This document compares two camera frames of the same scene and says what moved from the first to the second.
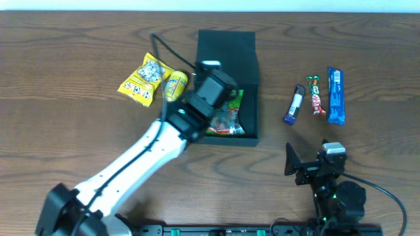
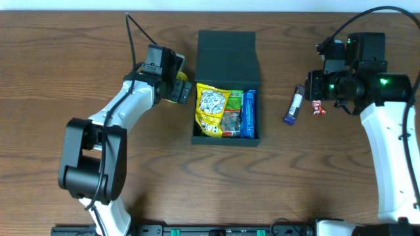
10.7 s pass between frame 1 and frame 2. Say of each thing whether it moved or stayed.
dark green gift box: stayed
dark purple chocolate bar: stayed
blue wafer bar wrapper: moved
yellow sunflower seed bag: moved
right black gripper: moved
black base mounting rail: stayed
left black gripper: moved
